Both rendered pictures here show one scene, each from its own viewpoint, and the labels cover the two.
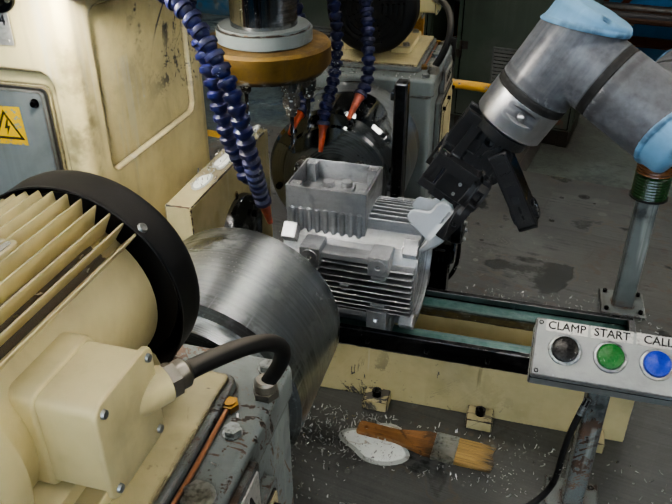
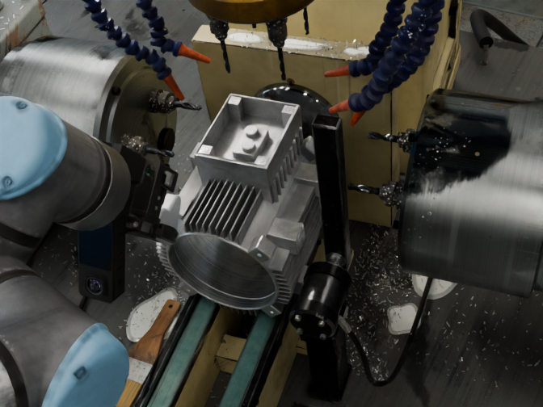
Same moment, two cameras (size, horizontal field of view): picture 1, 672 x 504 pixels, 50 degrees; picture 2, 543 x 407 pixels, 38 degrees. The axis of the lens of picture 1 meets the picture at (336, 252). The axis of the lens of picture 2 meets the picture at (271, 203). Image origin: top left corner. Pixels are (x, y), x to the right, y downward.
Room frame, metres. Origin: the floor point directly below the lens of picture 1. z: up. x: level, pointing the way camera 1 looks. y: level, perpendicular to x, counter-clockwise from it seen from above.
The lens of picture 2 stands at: (1.13, -0.72, 1.82)
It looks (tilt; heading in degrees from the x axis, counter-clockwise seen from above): 48 degrees down; 102
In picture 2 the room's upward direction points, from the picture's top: 10 degrees counter-clockwise
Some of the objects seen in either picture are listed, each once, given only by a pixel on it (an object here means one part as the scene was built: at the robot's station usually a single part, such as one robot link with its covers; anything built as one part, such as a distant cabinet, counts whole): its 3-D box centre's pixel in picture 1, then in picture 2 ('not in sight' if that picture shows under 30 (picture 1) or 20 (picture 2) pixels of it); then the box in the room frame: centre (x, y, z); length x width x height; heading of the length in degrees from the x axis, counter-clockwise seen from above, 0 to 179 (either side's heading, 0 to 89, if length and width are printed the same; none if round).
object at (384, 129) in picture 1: (351, 151); (511, 195); (1.29, -0.03, 1.04); 0.41 x 0.25 x 0.25; 165
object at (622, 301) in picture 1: (645, 207); not in sight; (1.12, -0.54, 1.01); 0.08 x 0.08 x 0.42; 75
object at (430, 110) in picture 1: (379, 128); not in sight; (1.55, -0.10, 0.99); 0.35 x 0.31 x 0.37; 165
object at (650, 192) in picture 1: (651, 184); not in sight; (1.12, -0.54, 1.05); 0.06 x 0.06 x 0.04
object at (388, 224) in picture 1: (360, 255); (250, 217); (0.95, -0.04, 1.01); 0.20 x 0.19 x 0.19; 73
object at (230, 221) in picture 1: (244, 239); (293, 123); (1.00, 0.15, 1.01); 0.15 x 0.02 x 0.15; 165
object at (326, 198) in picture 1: (335, 197); (251, 148); (0.96, 0.00, 1.11); 0.12 x 0.11 x 0.07; 73
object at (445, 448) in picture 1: (424, 442); (144, 354); (0.76, -0.13, 0.80); 0.21 x 0.05 x 0.01; 71
